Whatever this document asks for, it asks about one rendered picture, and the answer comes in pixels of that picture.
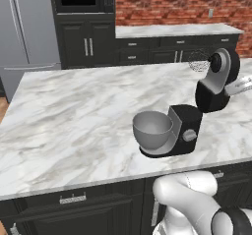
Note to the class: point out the black grey stand mixer head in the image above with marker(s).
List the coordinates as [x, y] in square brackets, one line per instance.
[213, 94]

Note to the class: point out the grey metal mixer bowl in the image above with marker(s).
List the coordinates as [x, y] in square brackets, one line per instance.
[151, 130]

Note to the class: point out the grey wall outlet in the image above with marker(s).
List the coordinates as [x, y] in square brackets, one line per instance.
[211, 13]

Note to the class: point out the grey mixer knob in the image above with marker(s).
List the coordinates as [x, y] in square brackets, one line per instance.
[189, 136]

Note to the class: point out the black island drawer front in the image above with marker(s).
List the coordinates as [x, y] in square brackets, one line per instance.
[111, 193]
[234, 176]

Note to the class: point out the black tall cupboard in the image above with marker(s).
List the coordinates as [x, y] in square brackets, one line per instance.
[74, 42]

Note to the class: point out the black cupboard run marble top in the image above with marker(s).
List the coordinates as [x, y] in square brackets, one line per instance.
[147, 45]

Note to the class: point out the grey fridge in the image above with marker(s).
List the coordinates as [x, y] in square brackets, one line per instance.
[23, 32]

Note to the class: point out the black island cupboard door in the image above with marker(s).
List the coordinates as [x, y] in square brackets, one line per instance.
[147, 209]
[82, 221]

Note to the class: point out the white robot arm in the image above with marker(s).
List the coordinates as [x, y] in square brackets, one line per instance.
[193, 193]

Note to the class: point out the black stand mixer base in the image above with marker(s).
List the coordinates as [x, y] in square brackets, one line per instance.
[187, 121]

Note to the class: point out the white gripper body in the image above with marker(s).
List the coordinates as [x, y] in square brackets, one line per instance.
[241, 85]

